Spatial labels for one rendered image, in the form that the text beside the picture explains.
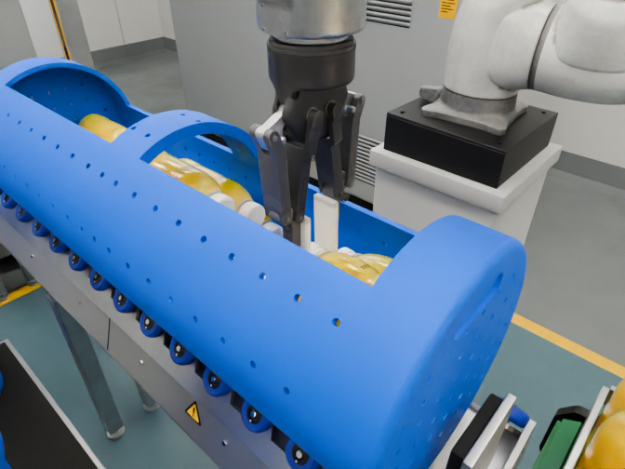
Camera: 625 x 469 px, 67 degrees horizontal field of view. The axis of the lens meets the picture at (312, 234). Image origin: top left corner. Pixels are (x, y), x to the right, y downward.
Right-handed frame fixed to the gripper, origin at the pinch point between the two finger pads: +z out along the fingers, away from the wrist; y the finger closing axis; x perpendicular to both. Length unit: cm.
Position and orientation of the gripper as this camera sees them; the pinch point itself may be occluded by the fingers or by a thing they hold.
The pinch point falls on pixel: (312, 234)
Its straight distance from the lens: 51.1
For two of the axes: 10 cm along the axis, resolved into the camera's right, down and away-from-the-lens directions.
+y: -6.7, 4.3, -6.1
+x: 7.4, 3.8, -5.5
